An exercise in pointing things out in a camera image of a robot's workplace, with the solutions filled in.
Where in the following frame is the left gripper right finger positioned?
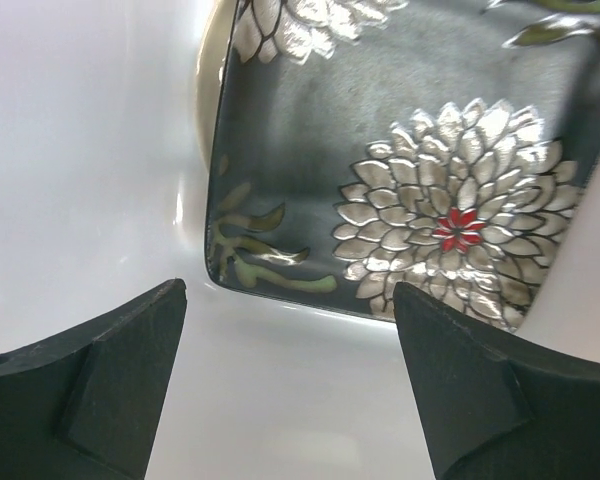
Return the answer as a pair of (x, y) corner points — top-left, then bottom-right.
(394, 283), (600, 479)

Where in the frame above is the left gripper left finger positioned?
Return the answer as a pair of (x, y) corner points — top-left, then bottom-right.
(0, 279), (187, 480)

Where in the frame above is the black square floral plate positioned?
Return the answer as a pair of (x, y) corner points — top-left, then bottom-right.
(206, 1), (600, 332)

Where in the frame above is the white plastic bin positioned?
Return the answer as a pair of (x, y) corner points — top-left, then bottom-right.
(0, 1), (600, 479)

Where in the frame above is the pink and cream round plate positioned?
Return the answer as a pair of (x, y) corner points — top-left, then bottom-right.
(193, 0), (238, 169)

